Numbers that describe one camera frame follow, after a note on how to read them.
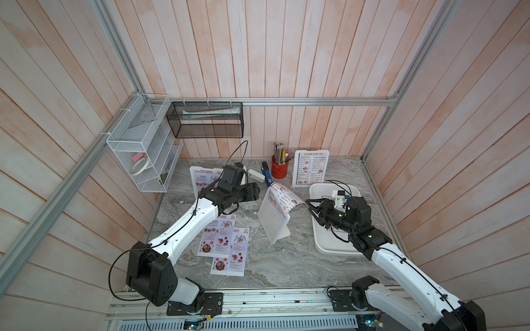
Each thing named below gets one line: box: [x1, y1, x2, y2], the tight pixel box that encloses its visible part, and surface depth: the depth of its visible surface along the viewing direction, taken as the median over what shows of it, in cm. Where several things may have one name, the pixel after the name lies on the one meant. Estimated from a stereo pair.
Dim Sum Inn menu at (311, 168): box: [296, 152, 328, 185], surface depth 103 cm
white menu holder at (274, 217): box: [257, 186, 292, 245], surface depth 82 cm
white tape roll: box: [131, 157, 150, 176], surface depth 81 cm
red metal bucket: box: [271, 154, 289, 180], surface depth 110 cm
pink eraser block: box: [131, 152, 146, 163], surface depth 83 cm
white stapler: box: [247, 168, 266, 183], surface depth 112 cm
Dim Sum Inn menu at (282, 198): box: [268, 182, 306, 219], surface depth 80 cm
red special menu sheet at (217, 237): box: [196, 214, 237, 258], surface depth 92 cm
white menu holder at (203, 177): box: [189, 166, 225, 200], surface depth 92 cm
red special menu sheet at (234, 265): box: [210, 227, 250, 278], surface depth 85 cm
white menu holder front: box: [291, 149, 330, 189], surface depth 103 cm
